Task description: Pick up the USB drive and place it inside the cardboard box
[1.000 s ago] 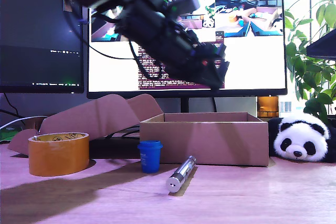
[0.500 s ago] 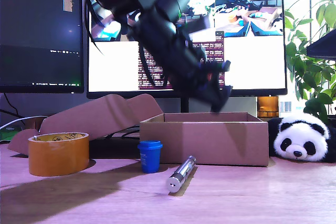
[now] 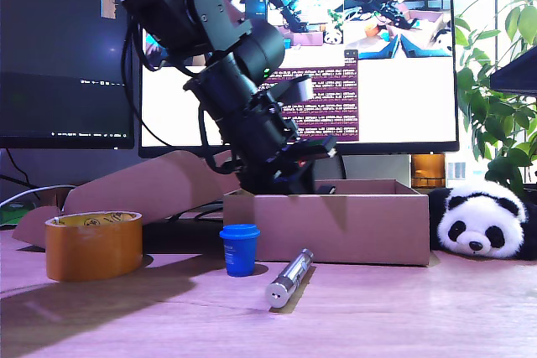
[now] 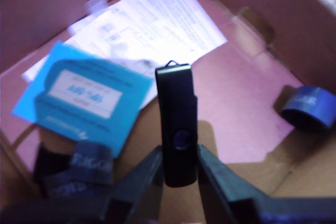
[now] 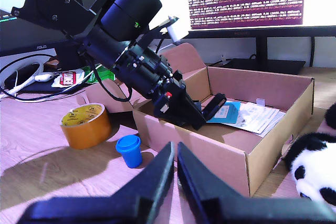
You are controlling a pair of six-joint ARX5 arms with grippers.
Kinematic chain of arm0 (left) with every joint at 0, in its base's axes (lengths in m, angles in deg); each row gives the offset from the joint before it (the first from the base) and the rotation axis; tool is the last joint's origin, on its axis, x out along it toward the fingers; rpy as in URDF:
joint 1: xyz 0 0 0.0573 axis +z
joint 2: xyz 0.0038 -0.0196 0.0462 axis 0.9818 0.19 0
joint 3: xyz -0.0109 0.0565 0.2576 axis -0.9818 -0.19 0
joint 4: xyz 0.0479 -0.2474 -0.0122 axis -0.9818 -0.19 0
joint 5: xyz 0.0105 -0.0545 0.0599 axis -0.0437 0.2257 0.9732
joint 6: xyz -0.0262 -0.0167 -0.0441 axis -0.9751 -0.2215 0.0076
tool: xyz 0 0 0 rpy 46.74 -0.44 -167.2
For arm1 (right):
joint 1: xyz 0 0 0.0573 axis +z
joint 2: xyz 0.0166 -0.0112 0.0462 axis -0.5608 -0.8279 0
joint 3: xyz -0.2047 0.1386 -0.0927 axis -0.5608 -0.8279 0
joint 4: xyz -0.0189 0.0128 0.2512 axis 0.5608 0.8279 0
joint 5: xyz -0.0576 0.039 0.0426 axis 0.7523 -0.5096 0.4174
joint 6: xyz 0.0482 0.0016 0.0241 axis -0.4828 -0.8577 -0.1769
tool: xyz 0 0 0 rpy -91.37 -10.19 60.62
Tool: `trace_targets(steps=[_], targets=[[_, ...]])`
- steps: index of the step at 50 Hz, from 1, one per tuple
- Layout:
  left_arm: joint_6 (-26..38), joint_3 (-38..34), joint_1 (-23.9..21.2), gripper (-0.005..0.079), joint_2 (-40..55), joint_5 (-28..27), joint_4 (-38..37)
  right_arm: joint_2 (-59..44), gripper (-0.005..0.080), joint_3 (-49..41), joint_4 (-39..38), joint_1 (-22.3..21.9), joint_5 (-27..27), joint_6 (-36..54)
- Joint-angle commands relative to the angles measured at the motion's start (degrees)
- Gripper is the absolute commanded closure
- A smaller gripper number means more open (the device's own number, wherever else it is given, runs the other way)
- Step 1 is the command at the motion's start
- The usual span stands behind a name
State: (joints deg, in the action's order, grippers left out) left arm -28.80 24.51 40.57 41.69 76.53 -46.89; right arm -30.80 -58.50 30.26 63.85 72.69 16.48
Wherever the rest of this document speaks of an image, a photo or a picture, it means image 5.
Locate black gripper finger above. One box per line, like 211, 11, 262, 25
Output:
177, 141, 246, 224
111, 141, 176, 224
184, 87, 203, 116
154, 89, 207, 131

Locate open brown cardboard box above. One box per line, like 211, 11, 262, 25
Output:
76, 42, 316, 198

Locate small brown box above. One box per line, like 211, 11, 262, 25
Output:
45, 59, 61, 70

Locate blue booklet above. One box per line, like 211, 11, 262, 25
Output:
206, 100, 242, 125

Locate small blue lidded cup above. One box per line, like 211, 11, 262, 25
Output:
115, 134, 143, 169

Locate green packet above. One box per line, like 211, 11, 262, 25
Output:
83, 65, 117, 83

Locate white printed paper sheets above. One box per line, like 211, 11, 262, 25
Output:
223, 101, 287, 138

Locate black Huawei monitor stand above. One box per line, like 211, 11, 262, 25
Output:
209, 36, 307, 76

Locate red white packet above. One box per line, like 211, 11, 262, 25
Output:
50, 69, 91, 89

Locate black ASUS monitor stand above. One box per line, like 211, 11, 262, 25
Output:
56, 47, 81, 72

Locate brown packing tape roll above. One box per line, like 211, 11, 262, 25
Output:
59, 102, 112, 151

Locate white plug adapter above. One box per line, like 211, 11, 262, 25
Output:
34, 72, 55, 83

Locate panda plush toy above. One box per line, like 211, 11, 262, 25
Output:
281, 102, 336, 208

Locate dark ASUS computer monitor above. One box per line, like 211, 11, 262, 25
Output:
0, 8, 87, 58

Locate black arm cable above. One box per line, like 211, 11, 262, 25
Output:
88, 57, 133, 102

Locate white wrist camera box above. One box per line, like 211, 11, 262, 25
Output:
135, 15, 190, 52

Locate black table cable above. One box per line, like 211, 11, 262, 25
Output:
0, 87, 88, 103

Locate white cable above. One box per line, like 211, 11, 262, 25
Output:
0, 60, 46, 97

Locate black monitor cable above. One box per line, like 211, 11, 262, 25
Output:
310, 36, 316, 68

